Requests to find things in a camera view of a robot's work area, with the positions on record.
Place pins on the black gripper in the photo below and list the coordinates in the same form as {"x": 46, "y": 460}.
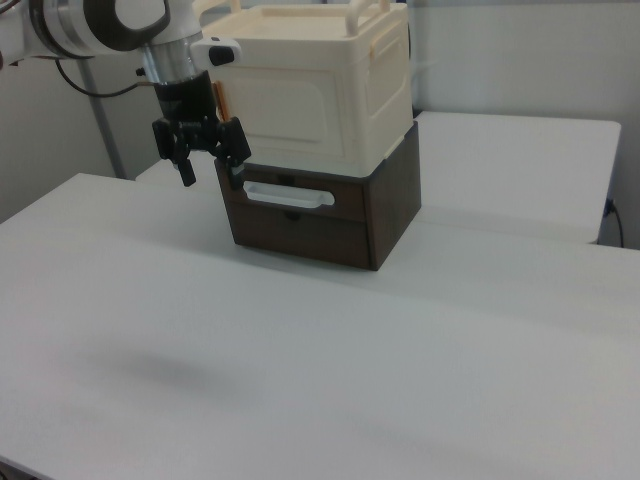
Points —
{"x": 185, "y": 100}

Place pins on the cream cabinet door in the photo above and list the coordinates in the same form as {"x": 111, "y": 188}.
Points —
{"x": 290, "y": 105}

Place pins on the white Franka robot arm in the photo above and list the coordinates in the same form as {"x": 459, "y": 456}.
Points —
{"x": 65, "y": 25}

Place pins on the cream plastic cabinet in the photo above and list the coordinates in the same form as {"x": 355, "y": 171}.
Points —
{"x": 380, "y": 100}

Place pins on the dark brown drawer unit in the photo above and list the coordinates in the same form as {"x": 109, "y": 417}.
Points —
{"x": 395, "y": 200}

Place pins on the grey metal frame post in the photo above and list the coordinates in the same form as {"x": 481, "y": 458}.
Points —
{"x": 107, "y": 135}

